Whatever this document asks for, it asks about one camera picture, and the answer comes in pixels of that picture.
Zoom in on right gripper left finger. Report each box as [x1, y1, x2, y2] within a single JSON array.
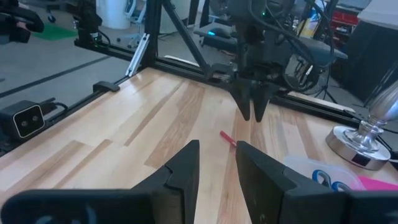
[[132, 139, 200, 224]]

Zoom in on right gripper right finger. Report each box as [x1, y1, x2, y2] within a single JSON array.
[[236, 141, 348, 224]]

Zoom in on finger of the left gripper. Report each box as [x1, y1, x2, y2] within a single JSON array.
[[231, 79, 253, 121], [252, 83, 279, 123]]

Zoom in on clear box with pink lid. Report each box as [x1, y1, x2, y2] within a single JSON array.
[[282, 154, 398, 192]]

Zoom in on blue handled scissors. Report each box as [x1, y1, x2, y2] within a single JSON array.
[[312, 169, 352, 192]]

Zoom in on black mouse blue light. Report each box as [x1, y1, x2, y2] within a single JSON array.
[[206, 27, 233, 40]]

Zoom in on red toolbox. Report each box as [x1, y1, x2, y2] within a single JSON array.
[[330, 10, 359, 32]]

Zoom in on black cabinet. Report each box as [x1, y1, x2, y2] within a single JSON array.
[[330, 0, 398, 105]]

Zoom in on white shade silver table lamp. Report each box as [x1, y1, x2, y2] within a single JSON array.
[[325, 79, 398, 171]]

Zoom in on silver aluminium bar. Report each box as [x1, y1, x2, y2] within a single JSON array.
[[125, 32, 151, 78]]

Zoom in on white round bin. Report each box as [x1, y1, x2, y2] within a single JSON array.
[[95, 0, 132, 30]]

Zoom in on black equipment stand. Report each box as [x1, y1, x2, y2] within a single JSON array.
[[73, 0, 110, 47]]

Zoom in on green floor mat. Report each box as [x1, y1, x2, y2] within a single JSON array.
[[32, 23, 78, 41]]

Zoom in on person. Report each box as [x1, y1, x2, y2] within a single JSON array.
[[0, 0, 45, 44]]

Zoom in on black aluminium table frame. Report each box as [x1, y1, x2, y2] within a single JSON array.
[[0, 0, 361, 156]]

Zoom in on black rail clamp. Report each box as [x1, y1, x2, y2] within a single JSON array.
[[92, 80, 121, 93]]

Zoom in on black camera cable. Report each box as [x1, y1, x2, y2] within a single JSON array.
[[39, 97, 68, 114]]

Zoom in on black table-level camera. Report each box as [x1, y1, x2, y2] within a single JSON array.
[[0, 99, 47, 141]]

